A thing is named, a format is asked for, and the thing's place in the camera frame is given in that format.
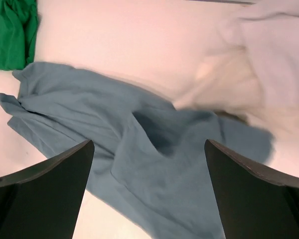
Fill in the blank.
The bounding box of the blue t shirt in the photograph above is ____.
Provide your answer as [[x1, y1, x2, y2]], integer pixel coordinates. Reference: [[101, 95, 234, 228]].
[[0, 62, 273, 239]]

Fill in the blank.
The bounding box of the green t shirt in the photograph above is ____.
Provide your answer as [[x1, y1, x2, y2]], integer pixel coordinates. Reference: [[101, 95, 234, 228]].
[[0, 0, 39, 71]]

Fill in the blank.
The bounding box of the cream t shirt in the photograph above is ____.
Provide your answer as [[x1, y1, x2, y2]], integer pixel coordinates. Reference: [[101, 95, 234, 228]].
[[174, 48, 299, 134]]

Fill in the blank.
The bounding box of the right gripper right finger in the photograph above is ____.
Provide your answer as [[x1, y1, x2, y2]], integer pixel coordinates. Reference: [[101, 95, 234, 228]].
[[204, 140, 299, 239]]

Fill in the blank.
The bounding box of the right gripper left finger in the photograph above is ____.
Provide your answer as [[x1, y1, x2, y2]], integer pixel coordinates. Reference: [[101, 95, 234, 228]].
[[0, 140, 94, 239]]

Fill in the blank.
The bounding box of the white t shirt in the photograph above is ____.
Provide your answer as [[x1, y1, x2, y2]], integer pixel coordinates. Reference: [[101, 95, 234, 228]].
[[214, 0, 299, 108]]

